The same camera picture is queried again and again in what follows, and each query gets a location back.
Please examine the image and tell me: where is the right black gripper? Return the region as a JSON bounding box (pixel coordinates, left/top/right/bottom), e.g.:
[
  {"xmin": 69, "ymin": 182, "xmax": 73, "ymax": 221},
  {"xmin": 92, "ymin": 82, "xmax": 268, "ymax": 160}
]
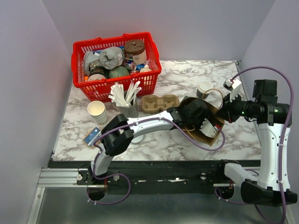
[{"xmin": 214, "ymin": 91, "xmax": 259, "ymax": 123}]

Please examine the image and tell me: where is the black paper coffee cup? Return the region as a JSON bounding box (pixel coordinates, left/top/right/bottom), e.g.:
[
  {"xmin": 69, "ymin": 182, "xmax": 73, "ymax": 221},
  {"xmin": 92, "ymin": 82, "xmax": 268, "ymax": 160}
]
[{"xmin": 196, "ymin": 81, "xmax": 213, "ymax": 99}]

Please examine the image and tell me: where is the white plastic cup lid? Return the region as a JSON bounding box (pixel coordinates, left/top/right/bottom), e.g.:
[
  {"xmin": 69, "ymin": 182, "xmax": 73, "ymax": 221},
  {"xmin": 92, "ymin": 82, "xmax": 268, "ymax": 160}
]
[{"xmin": 197, "ymin": 81, "xmax": 213, "ymax": 94}]

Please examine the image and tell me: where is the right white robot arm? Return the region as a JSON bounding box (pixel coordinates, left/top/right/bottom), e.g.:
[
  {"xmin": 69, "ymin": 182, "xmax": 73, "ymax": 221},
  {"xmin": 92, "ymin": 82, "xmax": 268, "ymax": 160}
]
[{"xmin": 215, "ymin": 79, "xmax": 298, "ymax": 207}]

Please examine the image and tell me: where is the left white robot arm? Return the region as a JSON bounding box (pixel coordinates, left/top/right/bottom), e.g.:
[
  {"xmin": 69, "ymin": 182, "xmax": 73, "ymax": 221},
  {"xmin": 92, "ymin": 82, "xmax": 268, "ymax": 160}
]
[{"xmin": 87, "ymin": 99, "xmax": 209, "ymax": 184}]

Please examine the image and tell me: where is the brown paper bag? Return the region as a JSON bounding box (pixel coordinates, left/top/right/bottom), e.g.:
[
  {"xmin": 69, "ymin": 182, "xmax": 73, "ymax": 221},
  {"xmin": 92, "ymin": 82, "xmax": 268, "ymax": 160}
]
[{"xmin": 178, "ymin": 88, "xmax": 224, "ymax": 146}]

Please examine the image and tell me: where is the brown pulp cup carrier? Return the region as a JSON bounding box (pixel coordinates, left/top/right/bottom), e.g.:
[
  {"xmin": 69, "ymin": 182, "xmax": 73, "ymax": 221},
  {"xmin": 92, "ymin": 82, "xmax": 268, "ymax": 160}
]
[{"xmin": 141, "ymin": 94, "xmax": 179, "ymax": 113}]

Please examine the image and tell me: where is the white pump bottle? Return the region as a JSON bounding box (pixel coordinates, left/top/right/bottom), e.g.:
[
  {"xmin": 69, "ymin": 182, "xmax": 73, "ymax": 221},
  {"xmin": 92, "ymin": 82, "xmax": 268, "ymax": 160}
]
[{"xmin": 140, "ymin": 61, "xmax": 152, "ymax": 73}]

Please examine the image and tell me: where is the stack of white lids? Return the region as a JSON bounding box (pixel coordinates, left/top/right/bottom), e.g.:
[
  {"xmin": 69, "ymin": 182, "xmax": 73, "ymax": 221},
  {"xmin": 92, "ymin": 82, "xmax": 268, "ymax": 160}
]
[{"xmin": 131, "ymin": 135, "xmax": 143, "ymax": 144}]

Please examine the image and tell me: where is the metal straw holder cup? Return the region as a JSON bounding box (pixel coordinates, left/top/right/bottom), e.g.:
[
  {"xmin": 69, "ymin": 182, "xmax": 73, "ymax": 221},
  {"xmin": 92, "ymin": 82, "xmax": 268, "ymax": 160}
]
[{"xmin": 118, "ymin": 99, "xmax": 139, "ymax": 118}]

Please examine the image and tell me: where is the small metal can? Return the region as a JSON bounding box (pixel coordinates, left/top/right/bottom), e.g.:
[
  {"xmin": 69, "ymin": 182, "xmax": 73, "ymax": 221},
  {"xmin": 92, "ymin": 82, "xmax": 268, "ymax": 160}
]
[{"xmin": 128, "ymin": 62, "xmax": 137, "ymax": 71}]

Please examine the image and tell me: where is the brown lid cream tub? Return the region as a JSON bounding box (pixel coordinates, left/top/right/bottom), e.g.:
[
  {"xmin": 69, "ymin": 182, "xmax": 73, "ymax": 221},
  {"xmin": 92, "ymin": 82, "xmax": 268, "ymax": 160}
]
[{"xmin": 124, "ymin": 39, "xmax": 147, "ymax": 65}]

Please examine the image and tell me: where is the green glitter ball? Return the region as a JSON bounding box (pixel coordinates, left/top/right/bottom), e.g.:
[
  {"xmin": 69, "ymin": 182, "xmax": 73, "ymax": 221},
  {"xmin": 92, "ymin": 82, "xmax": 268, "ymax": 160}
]
[{"xmin": 108, "ymin": 66, "xmax": 129, "ymax": 79}]

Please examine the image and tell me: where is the grey wrapped package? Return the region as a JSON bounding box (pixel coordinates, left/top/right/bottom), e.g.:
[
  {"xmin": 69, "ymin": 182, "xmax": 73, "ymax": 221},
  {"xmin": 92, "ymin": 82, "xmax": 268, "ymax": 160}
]
[{"xmin": 99, "ymin": 46, "xmax": 124, "ymax": 70}]

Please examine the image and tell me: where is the stack of paper cups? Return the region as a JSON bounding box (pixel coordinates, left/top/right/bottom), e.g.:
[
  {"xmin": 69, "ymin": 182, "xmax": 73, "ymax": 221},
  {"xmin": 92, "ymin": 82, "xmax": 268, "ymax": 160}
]
[{"xmin": 87, "ymin": 101, "xmax": 107, "ymax": 125}]

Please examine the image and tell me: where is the red plastic shopping basket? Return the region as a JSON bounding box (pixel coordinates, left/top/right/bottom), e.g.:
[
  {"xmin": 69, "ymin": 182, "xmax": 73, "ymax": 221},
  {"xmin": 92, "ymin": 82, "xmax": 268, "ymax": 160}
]
[{"xmin": 71, "ymin": 32, "xmax": 162, "ymax": 103}]

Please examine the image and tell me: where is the orange sponge blue label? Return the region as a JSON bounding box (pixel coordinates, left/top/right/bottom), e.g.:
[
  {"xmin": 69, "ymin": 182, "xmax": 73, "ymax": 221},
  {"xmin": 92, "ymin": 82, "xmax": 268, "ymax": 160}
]
[{"xmin": 83, "ymin": 127, "xmax": 101, "ymax": 148}]

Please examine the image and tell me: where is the patterned grey pouch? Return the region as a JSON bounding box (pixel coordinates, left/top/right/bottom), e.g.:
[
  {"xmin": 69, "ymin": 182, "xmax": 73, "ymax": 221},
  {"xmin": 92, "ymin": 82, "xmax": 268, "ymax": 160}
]
[{"xmin": 83, "ymin": 51, "xmax": 106, "ymax": 78}]

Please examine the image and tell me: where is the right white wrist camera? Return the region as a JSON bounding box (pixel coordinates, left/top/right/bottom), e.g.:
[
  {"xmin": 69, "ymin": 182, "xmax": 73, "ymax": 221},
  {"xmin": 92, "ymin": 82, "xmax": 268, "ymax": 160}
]
[{"xmin": 223, "ymin": 78, "xmax": 242, "ymax": 102}]

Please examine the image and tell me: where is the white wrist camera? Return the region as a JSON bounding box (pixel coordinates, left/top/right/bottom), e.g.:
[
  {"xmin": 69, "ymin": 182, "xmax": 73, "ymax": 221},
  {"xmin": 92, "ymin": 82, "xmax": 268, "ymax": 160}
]
[
  {"xmin": 223, "ymin": 78, "xmax": 242, "ymax": 102},
  {"xmin": 200, "ymin": 118, "xmax": 223, "ymax": 139}
]

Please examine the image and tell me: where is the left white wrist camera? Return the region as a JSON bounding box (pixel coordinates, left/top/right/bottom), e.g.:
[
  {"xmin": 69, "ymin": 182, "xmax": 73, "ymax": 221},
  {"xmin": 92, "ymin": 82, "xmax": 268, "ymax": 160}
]
[{"xmin": 200, "ymin": 118, "xmax": 223, "ymax": 139}]

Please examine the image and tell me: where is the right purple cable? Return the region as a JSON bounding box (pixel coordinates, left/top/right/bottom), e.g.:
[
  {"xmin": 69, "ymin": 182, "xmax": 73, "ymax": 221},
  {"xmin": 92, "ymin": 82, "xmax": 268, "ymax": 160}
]
[{"xmin": 214, "ymin": 66, "xmax": 294, "ymax": 224}]

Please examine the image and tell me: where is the purple cable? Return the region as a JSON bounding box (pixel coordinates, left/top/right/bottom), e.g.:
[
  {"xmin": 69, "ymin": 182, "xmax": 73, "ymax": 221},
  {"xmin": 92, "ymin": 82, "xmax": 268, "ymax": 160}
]
[
  {"xmin": 214, "ymin": 66, "xmax": 294, "ymax": 224},
  {"xmin": 87, "ymin": 116, "xmax": 226, "ymax": 205}
]

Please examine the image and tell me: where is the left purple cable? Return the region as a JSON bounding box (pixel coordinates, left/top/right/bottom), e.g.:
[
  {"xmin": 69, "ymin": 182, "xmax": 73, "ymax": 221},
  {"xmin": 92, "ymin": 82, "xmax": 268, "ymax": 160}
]
[{"xmin": 87, "ymin": 116, "xmax": 226, "ymax": 205}]

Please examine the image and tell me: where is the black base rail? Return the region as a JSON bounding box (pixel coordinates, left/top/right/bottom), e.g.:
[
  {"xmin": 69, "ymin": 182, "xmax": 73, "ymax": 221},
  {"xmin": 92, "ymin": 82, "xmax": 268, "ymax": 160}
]
[{"xmin": 48, "ymin": 161, "xmax": 230, "ymax": 195}]

